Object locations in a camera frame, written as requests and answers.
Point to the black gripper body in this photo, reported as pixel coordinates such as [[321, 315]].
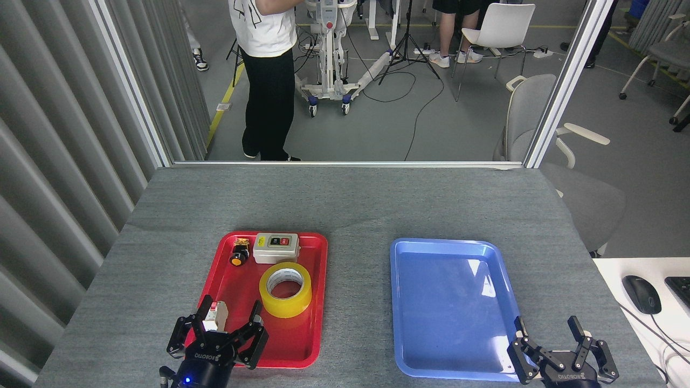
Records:
[[568, 374], [205, 366]]

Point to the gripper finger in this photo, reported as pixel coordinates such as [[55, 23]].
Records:
[[253, 339], [525, 355], [595, 353], [186, 334]]

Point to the yellow tape roll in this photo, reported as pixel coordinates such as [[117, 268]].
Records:
[[299, 302]]

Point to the red plastic tray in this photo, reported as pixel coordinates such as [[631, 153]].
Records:
[[291, 345]]

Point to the white circuit breaker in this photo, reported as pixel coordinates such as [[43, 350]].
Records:
[[220, 315]]

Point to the white desk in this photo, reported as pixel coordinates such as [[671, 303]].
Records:
[[636, 334]]

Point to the black computer mouse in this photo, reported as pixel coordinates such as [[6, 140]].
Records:
[[641, 295]]

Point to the blue plastic tray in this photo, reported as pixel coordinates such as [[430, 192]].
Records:
[[453, 323]]

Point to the black orange push button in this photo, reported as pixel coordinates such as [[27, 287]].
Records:
[[239, 256]]

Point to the black keyboard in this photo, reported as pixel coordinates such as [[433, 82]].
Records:
[[680, 291]]

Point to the grey pleated curtain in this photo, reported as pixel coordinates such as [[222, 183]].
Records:
[[54, 161]]

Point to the grey office chair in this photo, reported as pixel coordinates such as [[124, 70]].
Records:
[[525, 108]]

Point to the person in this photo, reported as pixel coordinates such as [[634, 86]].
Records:
[[267, 81], [601, 32], [200, 60], [446, 37]]

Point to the black tripod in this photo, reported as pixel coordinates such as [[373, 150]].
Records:
[[235, 54], [408, 37]]

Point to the white stand on wheels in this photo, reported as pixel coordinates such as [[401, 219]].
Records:
[[329, 54]]

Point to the white power strip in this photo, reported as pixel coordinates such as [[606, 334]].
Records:
[[542, 53]]

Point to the grey chair on castors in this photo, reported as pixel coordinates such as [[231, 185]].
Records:
[[668, 54]]

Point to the white plastic chair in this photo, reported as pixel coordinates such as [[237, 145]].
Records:
[[501, 24]]

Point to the blue bin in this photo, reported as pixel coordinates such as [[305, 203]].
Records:
[[639, 11]]

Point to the grey switch box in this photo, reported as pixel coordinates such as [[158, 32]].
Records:
[[276, 250]]

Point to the silver frame rail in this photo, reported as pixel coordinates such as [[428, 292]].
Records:
[[350, 163]]

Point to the silver frame post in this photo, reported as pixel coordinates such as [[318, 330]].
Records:
[[132, 86], [568, 81]]

